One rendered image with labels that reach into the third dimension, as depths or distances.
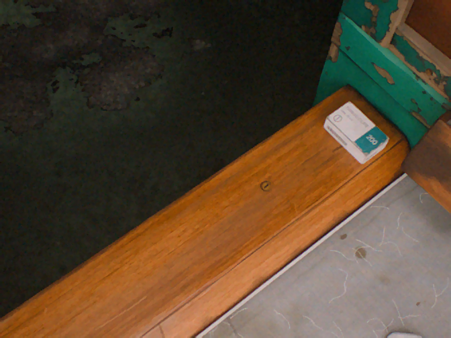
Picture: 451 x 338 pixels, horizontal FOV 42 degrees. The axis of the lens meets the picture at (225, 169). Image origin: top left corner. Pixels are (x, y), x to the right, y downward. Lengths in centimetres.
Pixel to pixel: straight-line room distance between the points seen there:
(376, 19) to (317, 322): 30
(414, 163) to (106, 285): 31
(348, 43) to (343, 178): 15
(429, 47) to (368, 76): 10
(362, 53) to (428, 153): 14
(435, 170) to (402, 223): 8
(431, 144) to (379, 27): 13
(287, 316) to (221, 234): 10
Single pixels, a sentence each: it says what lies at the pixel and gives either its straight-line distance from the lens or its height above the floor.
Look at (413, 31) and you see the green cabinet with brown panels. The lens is 62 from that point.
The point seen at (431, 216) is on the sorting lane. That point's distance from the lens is 67.
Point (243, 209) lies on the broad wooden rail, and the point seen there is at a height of 76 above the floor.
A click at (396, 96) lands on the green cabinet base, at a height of 80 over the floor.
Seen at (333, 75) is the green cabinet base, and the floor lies 75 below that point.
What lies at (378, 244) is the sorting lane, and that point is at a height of 74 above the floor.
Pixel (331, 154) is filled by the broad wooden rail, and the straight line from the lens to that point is 64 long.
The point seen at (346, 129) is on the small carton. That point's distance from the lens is 64.
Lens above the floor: 130
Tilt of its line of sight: 60 degrees down
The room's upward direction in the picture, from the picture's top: 5 degrees clockwise
